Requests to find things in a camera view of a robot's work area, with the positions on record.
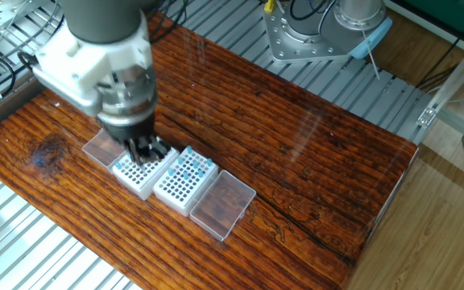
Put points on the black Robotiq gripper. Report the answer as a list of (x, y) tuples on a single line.
[(129, 131)]

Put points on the white perforated pipette tip rack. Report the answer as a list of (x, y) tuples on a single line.
[(200, 195), (143, 185)]

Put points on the clear plastic rack lid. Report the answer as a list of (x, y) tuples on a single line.
[(222, 205), (101, 151)]

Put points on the silver wrist flange coupling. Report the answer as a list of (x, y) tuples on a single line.
[(127, 100)]

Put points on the glossy brown wooden board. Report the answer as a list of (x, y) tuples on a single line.
[(276, 141)]

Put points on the yellow plastic clip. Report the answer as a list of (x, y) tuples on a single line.
[(269, 5)]

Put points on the aluminium plate with holes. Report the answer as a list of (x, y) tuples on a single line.
[(2, 12)]

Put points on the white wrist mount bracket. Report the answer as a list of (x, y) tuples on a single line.
[(75, 68)]

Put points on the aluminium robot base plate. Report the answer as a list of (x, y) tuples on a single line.
[(292, 48)]

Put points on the aluminium corner bracket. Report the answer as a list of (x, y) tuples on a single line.
[(426, 117)]

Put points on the aluminium frame post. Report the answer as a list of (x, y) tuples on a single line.
[(461, 74)]

